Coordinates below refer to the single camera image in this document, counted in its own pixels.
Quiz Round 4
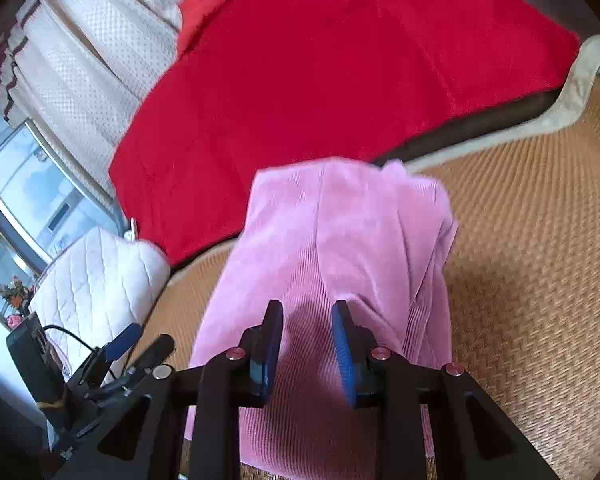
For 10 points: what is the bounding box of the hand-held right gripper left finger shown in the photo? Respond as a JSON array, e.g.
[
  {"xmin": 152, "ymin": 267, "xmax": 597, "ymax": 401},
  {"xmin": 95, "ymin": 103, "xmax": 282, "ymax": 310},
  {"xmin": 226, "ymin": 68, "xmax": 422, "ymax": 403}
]
[{"xmin": 54, "ymin": 299, "xmax": 285, "ymax": 480}]

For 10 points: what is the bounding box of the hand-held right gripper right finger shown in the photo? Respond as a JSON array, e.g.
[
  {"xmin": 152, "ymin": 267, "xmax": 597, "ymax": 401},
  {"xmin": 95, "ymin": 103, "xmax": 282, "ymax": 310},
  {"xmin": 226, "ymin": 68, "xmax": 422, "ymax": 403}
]
[{"xmin": 331, "ymin": 299, "xmax": 552, "ymax": 480}]

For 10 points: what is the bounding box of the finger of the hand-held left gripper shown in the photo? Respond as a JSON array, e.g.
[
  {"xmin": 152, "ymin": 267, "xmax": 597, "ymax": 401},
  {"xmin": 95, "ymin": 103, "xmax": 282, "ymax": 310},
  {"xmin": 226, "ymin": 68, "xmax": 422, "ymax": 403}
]
[
  {"xmin": 69, "ymin": 323, "xmax": 143, "ymax": 386},
  {"xmin": 100, "ymin": 334, "xmax": 176, "ymax": 396}
]

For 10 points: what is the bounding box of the pink knit sweater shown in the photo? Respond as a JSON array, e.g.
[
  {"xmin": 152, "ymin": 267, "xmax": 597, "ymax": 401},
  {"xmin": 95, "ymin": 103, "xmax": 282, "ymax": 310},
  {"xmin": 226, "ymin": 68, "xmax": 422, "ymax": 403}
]
[{"xmin": 182, "ymin": 156, "xmax": 460, "ymax": 480}]

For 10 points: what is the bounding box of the white quilted pillow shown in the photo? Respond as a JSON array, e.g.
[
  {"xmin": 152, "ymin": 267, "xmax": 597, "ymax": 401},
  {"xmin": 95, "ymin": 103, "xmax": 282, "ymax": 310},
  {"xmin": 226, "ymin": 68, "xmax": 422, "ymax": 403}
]
[{"xmin": 28, "ymin": 226, "xmax": 172, "ymax": 383}]

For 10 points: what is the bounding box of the flower bouquet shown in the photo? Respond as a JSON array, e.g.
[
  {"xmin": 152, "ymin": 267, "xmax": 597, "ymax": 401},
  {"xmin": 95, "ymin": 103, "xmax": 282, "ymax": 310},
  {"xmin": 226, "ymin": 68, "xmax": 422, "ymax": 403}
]
[{"xmin": 0, "ymin": 274, "xmax": 37, "ymax": 330}]

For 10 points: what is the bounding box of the window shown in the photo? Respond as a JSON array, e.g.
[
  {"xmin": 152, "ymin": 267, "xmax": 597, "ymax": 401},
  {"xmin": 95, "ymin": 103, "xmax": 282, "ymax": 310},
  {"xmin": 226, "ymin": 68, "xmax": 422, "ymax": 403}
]
[{"xmin": 0, "ymin": 119, "xmax": 127, "ymax": 322}]

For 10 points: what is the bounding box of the tan woven bed mat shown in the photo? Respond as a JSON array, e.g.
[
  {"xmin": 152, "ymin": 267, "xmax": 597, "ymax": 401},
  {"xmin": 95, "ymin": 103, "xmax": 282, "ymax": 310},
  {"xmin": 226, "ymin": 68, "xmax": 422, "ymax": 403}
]
[{"xmin": 145, "ymin": 34, "xmax": 600, "ymax": 480}]

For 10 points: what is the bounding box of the red blanket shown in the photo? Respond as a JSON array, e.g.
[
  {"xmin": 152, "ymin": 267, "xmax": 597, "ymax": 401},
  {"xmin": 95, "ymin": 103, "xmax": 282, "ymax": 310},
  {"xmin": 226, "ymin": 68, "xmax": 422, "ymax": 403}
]
[{"xmin": 108, "ymin": 0, "xmax": 581, "ymax": 267}]

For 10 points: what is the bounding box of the beige dotted curtain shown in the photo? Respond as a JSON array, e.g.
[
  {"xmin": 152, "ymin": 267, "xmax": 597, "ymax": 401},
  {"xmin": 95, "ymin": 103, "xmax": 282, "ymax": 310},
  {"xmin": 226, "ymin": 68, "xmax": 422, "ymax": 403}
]
[{"xmin": 0, "ymin": 0, "xmax": 281, "ymax": 213}]

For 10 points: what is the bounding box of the black cable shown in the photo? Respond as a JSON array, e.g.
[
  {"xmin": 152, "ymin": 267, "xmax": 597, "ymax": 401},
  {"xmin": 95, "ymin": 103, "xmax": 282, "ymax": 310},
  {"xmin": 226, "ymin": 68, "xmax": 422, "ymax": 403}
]
[{"xmin": 40, "ymin": 325, "xmax": 118, "ymax": 383}]

